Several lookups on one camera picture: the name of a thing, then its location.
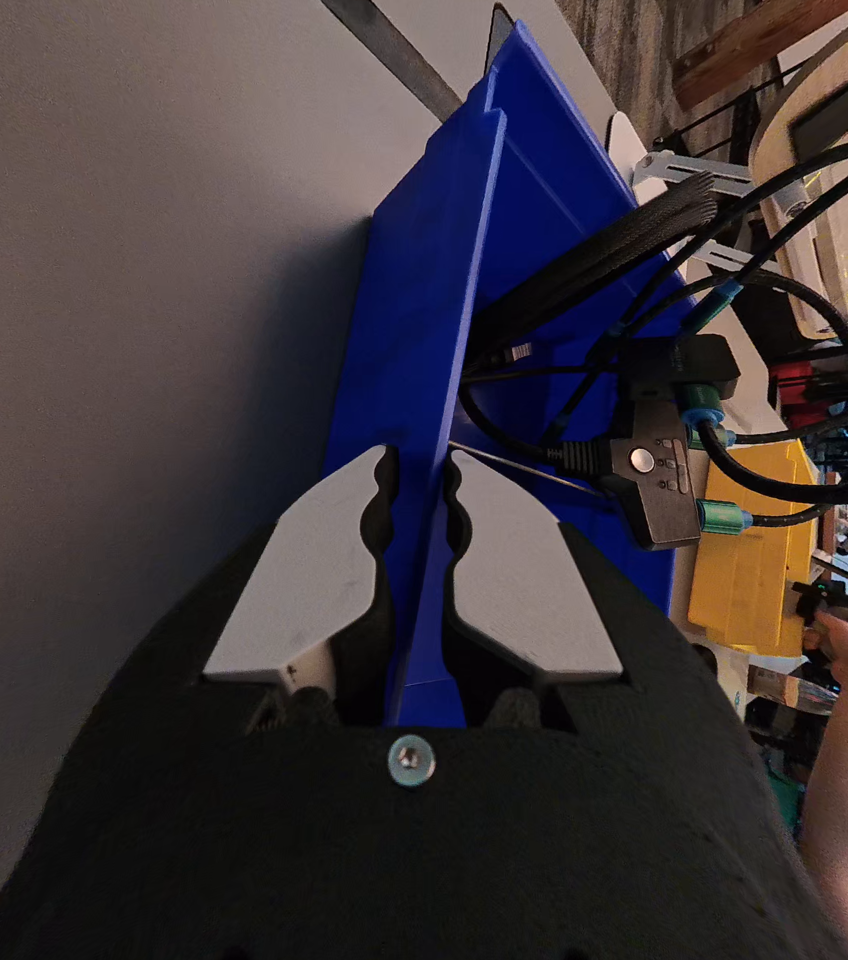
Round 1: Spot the yellow plastic bin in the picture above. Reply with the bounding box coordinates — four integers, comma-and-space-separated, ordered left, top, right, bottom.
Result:
686, 438, 820, 659

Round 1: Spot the hdmi switch box with button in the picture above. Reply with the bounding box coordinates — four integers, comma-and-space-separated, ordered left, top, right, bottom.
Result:
610, 397, 704, 554

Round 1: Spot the background shelf clutter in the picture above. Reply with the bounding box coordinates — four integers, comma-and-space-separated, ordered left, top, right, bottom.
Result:
769, 318, 848, 586

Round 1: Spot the white sign stand base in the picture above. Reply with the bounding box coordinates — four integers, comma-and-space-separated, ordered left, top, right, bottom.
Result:
606, 111, 781, 275

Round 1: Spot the blue plastic bin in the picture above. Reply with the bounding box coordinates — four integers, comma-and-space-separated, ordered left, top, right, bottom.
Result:
321, 18, 701, 730

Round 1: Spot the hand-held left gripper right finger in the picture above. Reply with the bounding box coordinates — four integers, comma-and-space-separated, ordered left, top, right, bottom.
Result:
440, 453, 625, 727

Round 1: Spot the smooth black switch cable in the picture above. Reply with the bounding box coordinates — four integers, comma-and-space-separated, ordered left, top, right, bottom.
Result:
457, 341, 612, 474

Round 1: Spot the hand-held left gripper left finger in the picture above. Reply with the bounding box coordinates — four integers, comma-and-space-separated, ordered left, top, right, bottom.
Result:
201, 444, 401, 727

